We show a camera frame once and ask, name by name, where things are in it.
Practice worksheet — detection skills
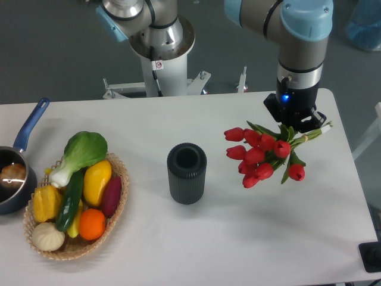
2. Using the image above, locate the orange fruit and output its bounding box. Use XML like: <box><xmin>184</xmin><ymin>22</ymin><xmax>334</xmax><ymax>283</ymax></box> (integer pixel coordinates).
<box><xmin>79</xmin><ymin>209</ymin><xmax>106</xmax><ymax>241</ymax></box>

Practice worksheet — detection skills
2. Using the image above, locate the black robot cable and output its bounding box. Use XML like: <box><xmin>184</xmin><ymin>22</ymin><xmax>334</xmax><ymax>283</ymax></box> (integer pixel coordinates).
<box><xmin>149</xmin><ymin>46</ymin><xmax>164</xmax><ymax>97</ymax></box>

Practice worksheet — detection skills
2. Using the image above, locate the green cucumber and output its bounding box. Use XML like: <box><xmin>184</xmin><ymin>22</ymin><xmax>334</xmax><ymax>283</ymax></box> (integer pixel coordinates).
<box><xmin>55</xmin><ymin>170</ymin><xmax>84</xmax><ymax>232</ymax></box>

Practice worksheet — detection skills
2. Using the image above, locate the yellow mango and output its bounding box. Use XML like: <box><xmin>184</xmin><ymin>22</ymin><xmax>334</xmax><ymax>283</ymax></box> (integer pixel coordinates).
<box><xmin>83</xmin><ymin>160</ymin><xmax>112</xmax><ymax>207</ymax></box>

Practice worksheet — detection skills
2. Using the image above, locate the green bok choy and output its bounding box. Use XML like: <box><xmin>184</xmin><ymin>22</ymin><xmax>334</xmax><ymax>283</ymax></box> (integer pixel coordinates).
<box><xmin>49</xmin><ymin>131</ymin><xmax>108</xmax><ymax>188</ymax></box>

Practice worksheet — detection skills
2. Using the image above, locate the yellow banana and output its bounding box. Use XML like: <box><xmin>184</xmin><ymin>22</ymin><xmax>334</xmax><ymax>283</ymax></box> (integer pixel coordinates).
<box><xmin>67</xmin><ymin>200</ymin><xmax>83</xmax><ymax>238</ymax></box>

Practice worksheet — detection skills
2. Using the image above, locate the blue saucepan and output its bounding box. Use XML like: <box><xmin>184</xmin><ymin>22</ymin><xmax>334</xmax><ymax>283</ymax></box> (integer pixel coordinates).
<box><xmin>1</xmin><ymin>98</ymin><xmax>50</xmax><ymax>215</ymax></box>

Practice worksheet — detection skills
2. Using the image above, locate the blue translucent bag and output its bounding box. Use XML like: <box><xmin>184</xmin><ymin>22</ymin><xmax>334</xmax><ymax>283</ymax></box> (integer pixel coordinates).
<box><xmin>345</xmin><ymin>0</ymin><xmax>380</xmax><ymax>51</ymax></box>

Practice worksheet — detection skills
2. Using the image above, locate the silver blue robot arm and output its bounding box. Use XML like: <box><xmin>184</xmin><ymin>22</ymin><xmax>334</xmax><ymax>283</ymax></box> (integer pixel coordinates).
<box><xmin>96</xmin><ymin>1</ymin><xmax>333</xmax><ymax>133</ymax></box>

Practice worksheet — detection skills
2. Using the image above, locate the brown food in pan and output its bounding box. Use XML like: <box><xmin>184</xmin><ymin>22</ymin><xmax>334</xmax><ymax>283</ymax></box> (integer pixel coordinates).
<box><xmin>1</xmin><ymin>163</ymin><xmax>26</xmax><ymax>188</ymax></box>

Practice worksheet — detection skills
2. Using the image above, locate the black device at edge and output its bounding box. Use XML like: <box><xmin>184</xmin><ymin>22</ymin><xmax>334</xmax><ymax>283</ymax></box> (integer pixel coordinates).
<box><xmin>358</xmin><ymin>241</ymin><xmax>380</xmax><ymax>273</ymax></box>

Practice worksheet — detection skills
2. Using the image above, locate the woven wicker basket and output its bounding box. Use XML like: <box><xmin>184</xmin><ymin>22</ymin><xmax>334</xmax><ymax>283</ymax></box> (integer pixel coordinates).
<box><xmin>23</xmin><ymin>153</ymin><xmax>129</xmax><ymax>260</ymax></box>

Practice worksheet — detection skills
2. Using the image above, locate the red tulip bouquet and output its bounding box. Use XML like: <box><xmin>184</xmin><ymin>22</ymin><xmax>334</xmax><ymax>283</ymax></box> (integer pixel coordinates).
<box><xmin>224</xmin><ymin>122</ymin><xmax>333</xmax><ymax>188</ymax></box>

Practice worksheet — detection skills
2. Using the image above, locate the yellow bell pepper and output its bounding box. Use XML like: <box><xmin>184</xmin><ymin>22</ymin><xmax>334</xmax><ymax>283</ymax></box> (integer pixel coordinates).
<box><xmin>33</xmin><ymin>185</ymin><xmax>62</xmax><ymax>223</ymax></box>

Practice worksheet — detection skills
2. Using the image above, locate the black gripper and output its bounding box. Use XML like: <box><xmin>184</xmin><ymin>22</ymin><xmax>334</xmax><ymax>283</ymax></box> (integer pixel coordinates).
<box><xmin>263</xmin><ymin>79</ymin><xmax>327</xmax><ymax>133</ymax></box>

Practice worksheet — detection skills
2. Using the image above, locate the dark ribbed vase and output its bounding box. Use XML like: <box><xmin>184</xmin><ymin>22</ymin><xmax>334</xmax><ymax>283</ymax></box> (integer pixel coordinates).
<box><xmin>167</xmin><ymin>142</ymin><xmax>207</xmax><ymax>205</ymax></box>

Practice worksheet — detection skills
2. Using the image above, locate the purple sweet potato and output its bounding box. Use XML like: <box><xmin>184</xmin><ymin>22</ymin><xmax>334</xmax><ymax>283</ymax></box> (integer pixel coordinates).
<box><xmin>101</xmin><ymin>176</ymin><xmax>121</xmax><ymax>217</ymax></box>

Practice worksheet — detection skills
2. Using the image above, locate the white steamed bun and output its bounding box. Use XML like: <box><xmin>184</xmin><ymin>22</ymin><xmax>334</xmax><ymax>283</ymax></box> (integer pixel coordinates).
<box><xmin>32</xmin><ymin>222</ymin><xmax>65</xmax><ymax>251</ymax></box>

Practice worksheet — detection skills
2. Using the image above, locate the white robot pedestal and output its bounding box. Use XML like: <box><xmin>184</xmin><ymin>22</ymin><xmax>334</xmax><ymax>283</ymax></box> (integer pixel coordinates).
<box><xmin>103</xmin><ymin>16</ymin><xmax>211</xmax><ymax>100</ymax></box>

